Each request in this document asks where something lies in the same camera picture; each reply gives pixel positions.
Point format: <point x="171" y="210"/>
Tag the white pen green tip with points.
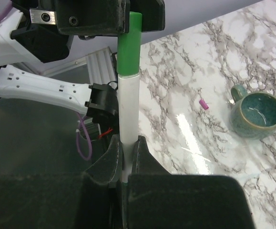
<point x="128" y="99"/>

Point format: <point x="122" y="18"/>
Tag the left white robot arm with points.
<point x="98" y="101"/>

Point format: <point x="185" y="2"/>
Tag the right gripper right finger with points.
<point x="157" y="199"/>

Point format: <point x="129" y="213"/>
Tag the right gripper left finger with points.
<point x="66" y="200"/>

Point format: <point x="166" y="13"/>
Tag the green ceramic mug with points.
<point x="253" y="114"/>

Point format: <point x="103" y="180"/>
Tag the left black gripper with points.
<point x="73" y="17"/>

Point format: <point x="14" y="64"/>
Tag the green pen cap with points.
<point x="129" y="47"/>

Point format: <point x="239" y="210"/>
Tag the aluminium frame rail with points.
<point x="96" y="67"/>

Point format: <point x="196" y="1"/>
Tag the pink pen cap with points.
<point x="203" y="104"/>

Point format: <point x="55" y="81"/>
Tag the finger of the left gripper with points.
<point x="153" y="12"/>

